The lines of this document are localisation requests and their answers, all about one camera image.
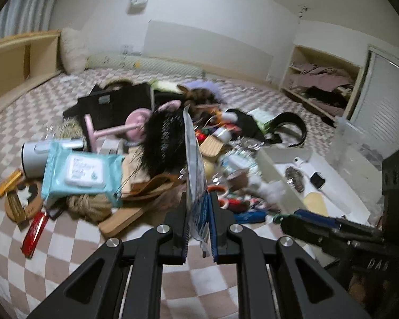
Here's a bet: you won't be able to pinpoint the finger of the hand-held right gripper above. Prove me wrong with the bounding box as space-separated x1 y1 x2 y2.
281 215 355 250
293 209 384 237

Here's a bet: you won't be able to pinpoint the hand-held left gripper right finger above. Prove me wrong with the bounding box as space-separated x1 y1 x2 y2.
208 191 373 319

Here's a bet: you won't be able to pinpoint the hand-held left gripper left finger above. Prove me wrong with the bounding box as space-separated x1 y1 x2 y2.
27 202 190 319

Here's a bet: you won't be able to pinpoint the yellowed clear phone case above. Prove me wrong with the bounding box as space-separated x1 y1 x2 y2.
302 192 329 218

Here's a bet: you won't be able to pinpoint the white smartwatch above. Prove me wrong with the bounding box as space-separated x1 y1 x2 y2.
310 172 326 188

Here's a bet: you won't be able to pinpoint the dark patterned small item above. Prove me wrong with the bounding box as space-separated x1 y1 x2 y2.
284 166 305 193

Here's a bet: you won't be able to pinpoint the white cardboard box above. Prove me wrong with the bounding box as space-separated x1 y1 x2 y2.
255 148 371 226

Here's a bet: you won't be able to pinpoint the clear plastic packet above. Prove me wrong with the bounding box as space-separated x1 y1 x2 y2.
182 105 215 258

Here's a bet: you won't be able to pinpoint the blue small packet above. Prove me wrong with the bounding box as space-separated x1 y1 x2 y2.
234 211 267 225

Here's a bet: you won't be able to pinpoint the white mesh bath pouf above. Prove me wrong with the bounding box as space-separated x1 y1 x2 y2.
249 174 286 213

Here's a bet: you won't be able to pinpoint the brown bandage roll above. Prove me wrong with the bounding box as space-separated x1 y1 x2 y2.
226 169 250 188

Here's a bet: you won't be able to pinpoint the yellow sponge ball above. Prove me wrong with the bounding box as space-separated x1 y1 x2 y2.
203 161 218 182

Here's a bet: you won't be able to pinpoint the clear plastic storage bin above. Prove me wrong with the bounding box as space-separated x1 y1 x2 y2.
331 118 391 213

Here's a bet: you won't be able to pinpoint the wooden brush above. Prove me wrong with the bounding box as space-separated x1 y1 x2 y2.
199 126 231 158

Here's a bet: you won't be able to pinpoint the black feather duster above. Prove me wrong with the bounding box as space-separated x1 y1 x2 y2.
133 110 188 183

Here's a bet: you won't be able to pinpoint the black cloth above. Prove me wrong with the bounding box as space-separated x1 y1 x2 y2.
231 109 265 140

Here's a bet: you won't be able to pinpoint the green tissue box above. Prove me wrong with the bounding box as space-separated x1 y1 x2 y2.
249 108 275 130

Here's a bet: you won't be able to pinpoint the white slatted closet door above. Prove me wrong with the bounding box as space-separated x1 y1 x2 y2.
349 43 399 147

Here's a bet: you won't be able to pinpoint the pink stand mirror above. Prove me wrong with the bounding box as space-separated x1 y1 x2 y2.
84 110 150 153

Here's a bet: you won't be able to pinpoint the light blue wet wipes pack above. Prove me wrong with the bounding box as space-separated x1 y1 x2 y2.
41 140 125 208

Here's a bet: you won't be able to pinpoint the wooden shelf unit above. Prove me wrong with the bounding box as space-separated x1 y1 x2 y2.
281 45 364 123

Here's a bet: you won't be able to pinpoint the checkered bed sheet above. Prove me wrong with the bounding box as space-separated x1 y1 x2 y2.
0 68 399 319

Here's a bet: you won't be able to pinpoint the brown furry plush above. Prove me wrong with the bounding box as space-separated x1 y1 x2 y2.
178 86 217 105

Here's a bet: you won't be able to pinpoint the black box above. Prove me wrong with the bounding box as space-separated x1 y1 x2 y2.
63 83 153 132

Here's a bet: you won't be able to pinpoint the pile of clothes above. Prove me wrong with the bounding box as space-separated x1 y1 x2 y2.
291 62 355 107

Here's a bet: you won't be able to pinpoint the purple plush toy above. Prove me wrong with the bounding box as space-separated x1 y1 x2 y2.
183 80 223 103

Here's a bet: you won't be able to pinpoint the red pen case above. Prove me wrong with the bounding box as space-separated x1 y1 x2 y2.
21 212 49 259

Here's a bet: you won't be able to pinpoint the round wooden plaque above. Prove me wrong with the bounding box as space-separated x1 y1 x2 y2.
3 179 44 223

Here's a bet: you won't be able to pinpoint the brown straw bundle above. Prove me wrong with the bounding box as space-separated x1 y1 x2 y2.
45 121 84 140

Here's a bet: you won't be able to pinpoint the grey white bottle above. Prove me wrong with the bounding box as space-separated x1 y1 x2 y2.
22 138 84 178

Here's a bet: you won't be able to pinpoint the yellow harmonica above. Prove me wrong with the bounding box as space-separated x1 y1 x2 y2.
0 169 24 197

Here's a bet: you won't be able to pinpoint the cream pillow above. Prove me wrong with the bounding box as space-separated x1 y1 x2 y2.
60 28 89 74

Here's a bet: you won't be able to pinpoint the grey curtain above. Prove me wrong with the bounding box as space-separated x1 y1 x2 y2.
0 0 59 42

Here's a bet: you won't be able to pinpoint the white orange handled scissors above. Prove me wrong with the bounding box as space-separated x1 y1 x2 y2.
206 186 231 210

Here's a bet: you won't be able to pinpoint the coil of tan rope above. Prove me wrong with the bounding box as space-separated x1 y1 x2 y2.
66 193 115 223

